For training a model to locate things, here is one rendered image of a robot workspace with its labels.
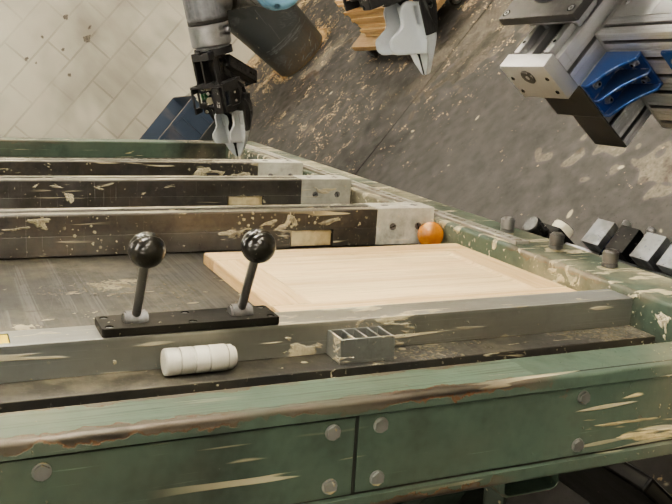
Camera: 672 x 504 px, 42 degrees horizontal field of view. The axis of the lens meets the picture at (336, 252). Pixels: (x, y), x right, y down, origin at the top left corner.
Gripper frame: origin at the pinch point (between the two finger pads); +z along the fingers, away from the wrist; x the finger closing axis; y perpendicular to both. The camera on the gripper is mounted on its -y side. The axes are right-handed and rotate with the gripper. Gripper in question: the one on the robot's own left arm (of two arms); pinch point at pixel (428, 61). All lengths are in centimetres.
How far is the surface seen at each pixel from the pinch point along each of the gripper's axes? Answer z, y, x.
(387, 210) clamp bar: 33, -11, -49
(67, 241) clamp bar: 15, 45, -49
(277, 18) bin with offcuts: 29, -153, -446
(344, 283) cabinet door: 30.1, 12.3, -19.3
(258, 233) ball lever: 8.5, 29.7, 8.4
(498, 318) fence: 33.5, 2.3, 4.8
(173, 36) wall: 26, -113, -558
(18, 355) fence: 11, 57, 4
